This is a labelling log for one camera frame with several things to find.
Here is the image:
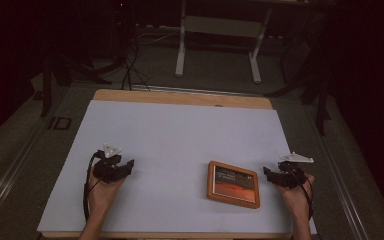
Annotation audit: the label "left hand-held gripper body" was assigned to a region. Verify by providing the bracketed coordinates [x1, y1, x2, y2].
[92, 143, 130, 184]

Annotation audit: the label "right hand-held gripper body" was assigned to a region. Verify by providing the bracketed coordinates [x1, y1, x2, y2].
[274, 151, 315, 190]

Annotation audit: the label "wooden picture frame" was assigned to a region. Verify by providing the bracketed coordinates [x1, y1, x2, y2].
[206, 160, 261, 210]

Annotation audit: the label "person's left hand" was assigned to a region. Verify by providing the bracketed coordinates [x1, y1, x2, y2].
[87, 166, 128, 218]

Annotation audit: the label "person's right hand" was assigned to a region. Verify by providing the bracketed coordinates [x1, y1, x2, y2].
[274, 172, 315, 222]

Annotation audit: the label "white table mat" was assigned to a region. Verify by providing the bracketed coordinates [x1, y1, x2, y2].
[36, 99, 318, 235]

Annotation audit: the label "black floor socket plate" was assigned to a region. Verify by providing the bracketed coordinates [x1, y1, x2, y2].
[47, 115, 73, 132]

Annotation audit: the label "black metal stand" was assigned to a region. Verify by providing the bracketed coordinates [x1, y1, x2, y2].
[265, 19, 336, 137]
[38, 49, 114, 118]

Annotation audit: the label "wooden table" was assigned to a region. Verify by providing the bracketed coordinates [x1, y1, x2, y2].
[40, 88, 315, 240]

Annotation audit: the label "metal floor strip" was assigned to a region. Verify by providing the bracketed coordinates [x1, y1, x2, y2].
[130, 84, 266, 98]

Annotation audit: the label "white power strip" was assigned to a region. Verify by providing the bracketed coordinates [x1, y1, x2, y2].
[135, 23, 182, 35]

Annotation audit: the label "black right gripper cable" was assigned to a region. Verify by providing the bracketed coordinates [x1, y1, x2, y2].
[288, 165, 315, 222]

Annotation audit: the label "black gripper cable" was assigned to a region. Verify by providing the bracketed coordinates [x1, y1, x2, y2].
[82, 150, 105, 224]
[288, 165, 315, 222]

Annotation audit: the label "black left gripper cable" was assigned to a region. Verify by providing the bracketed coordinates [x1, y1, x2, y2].
[82, 150, 105, 224]

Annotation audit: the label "metal floor rail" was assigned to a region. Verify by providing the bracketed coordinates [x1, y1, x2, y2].
[299, 99, 371, 240]
[0, 89, 71, 231]

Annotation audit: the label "black floor cables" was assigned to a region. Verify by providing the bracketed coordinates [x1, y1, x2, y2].
[120, 31, 152, 92]

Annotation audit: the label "white metal desk frame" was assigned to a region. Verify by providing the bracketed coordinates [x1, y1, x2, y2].
[174, 0, 275, 85]

